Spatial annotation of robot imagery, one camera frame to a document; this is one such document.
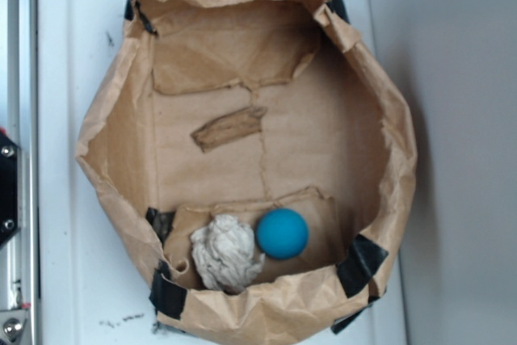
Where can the black metal bracket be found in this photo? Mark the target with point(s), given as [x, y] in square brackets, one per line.
[9, 206]

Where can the brown paper bag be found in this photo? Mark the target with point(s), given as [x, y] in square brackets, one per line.
[239, 107]

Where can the white crumpled cloth wad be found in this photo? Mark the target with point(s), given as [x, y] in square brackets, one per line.
[224, 255]

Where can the aluminium frame rail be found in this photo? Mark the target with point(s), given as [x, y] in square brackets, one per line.
[20, 280]

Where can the white plastic tray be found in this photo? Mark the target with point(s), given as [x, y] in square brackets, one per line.
[91, 291]

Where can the blue ball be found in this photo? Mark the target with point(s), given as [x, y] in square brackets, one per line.
[282, 233]

